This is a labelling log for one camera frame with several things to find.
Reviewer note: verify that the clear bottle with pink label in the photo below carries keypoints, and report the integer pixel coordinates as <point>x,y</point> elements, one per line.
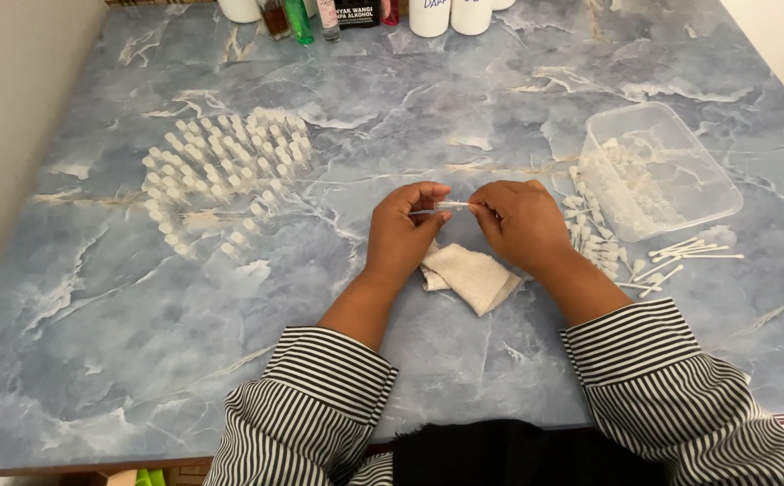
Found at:
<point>329,20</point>

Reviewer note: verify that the pile of white thin sticks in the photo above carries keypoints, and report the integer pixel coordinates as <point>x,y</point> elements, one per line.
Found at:
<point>678,255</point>

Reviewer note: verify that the small clear glass vial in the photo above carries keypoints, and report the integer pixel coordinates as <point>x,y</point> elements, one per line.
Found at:
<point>451,204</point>

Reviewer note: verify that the pile of lying capped vials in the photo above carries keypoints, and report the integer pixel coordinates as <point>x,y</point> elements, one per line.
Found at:
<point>591,229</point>

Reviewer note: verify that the white bottle with blue writing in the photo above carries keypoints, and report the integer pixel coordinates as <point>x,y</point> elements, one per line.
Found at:
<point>429,17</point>
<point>471,16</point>

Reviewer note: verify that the green liquid bottle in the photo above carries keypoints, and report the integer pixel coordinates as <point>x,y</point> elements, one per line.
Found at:
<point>299,21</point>

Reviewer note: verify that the person's black garment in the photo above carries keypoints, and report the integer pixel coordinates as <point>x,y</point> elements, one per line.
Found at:
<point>527,455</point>

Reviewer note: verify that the person's left hand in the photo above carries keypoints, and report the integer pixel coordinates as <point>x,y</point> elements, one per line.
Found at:
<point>395,236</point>

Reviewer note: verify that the black labelled bottle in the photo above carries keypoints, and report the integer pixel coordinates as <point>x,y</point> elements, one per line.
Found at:
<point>358,12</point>

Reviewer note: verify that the pink liquid bottle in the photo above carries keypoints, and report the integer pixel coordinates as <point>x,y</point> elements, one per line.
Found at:
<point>390,10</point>

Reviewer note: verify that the green object under table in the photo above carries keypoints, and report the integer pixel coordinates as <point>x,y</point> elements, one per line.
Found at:
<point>150,478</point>

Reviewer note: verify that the heap of vials inside container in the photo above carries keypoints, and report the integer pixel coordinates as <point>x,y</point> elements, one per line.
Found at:
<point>634,185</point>

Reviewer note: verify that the clear plastic container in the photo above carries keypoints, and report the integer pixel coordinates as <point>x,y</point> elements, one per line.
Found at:
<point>695,182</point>

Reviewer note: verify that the person's right hand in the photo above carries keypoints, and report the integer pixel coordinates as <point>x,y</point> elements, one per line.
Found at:
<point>527,223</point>

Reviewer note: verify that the group of standing capped vials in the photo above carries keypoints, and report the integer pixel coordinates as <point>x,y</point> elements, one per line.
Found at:
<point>223,169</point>

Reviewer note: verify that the white folded cloth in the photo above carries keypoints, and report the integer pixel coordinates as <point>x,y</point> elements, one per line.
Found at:
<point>476,277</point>

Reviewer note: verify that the brown liquid bottle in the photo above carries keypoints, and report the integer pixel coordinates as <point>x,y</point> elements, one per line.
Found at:
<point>274,19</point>

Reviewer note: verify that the wooden object under table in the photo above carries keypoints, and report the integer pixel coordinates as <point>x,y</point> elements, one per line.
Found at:
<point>122,478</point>

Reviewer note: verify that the white round bottle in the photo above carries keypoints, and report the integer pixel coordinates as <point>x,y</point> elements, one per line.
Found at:
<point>503,3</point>
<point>240,8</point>

